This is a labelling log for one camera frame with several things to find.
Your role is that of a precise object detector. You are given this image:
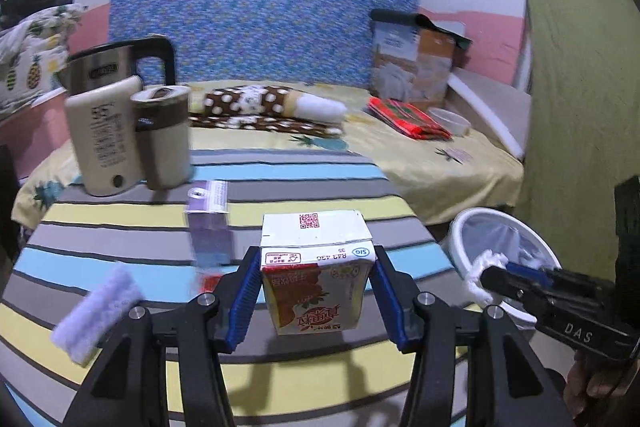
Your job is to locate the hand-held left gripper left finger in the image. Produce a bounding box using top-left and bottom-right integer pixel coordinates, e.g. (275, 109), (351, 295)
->
(62, 246), (263, 427)

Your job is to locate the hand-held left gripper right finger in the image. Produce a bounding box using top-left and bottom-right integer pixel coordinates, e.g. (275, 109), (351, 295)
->
(367, 244), (576, 427)

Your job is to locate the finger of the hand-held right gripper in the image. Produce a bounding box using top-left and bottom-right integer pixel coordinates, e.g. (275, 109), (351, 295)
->
(479, 266), (556, 324)
(507, 261), (616, 304)

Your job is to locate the clear plastic bin liner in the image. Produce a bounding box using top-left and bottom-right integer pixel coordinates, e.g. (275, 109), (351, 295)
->
(460, 214), (556, 273)

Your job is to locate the white round trash bin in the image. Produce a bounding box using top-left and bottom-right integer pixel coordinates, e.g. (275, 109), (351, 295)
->
(446, 207), (563, 333)

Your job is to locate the red drink carton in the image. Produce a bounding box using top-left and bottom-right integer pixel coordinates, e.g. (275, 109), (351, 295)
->
(260, 209), (377, 336)

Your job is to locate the purple drink carton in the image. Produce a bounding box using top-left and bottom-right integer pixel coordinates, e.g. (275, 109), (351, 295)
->
(185, 179), (232, 268)

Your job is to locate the person's right hand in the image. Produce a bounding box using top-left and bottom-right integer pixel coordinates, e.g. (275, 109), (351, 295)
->
(562, 349), (632, 415)

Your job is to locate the striped tablecloth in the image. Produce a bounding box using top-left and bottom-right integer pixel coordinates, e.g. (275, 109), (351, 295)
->
(0, 149), (483, 427)

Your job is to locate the yellow bedsheet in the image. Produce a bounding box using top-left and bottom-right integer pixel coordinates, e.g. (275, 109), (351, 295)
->
(11, 79), (525, 228)

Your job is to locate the white plastic bowl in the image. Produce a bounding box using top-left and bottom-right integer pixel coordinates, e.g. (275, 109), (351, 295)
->
(427, 107), (472, 138)

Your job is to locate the white board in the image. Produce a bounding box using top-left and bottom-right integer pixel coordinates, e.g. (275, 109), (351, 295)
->
(447, 72), (532, 160)

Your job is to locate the beige brown thermal cup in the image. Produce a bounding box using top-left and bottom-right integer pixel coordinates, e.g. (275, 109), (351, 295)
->
(130, 84), (193, 192)

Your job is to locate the red plaid cloth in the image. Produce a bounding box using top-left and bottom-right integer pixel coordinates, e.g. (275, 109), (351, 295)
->
(367, 97), (453, 141)

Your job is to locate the brown polka dot blanket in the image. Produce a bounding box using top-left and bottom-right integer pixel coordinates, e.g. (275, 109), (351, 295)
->
(189, 83), (348, 138)

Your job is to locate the green curtain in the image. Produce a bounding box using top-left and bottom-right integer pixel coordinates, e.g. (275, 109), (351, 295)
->
(495, 0), (640, 268)

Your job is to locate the white thermos bottle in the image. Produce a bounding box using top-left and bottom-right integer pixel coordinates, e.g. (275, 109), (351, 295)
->
(64, 74), (146, 198)

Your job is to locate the bedding package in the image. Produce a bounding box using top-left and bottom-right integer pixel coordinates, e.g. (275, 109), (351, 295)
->
(370, 19), (457, 102)

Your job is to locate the stainless steel kettle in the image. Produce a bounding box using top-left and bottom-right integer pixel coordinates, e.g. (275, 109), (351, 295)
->
(55, 36), (177, 100)

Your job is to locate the pink cabinet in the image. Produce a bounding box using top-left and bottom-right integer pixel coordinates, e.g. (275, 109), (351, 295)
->
(0, 89), (68, 182)

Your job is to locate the blue patterned headboard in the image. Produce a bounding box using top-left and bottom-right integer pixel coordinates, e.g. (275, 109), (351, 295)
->
(109, 0), (422, 88)

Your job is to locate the pineapple print cloth pile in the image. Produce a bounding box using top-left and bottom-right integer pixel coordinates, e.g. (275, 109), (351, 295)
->
(0, 2), (88, 108)

